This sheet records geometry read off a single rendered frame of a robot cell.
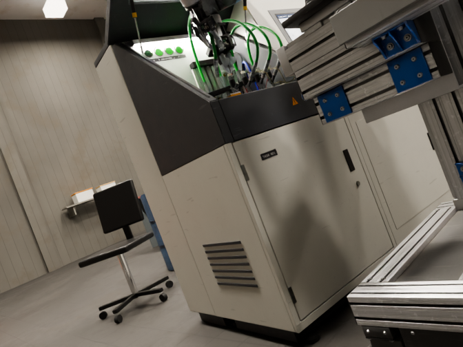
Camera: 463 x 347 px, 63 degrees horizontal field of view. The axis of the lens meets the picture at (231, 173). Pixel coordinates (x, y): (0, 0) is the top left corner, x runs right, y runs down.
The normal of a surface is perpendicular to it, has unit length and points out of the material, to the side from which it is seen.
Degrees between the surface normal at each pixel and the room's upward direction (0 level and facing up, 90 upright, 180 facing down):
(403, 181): 90
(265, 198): 90
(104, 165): 90
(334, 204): 90
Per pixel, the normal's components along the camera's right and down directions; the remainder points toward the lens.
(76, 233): 0.62, -0.23
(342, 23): -0.70, 0.27
